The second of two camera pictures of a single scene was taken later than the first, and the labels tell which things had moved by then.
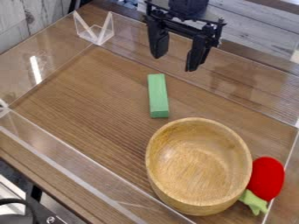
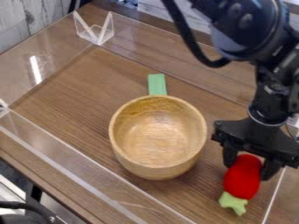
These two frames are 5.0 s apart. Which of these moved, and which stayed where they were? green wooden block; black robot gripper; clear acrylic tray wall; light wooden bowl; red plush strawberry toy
Moved: red plush strawberry toy; black robot gripper; light wooden bowl
Stayed: green wooden block; clear acrylic tray wall
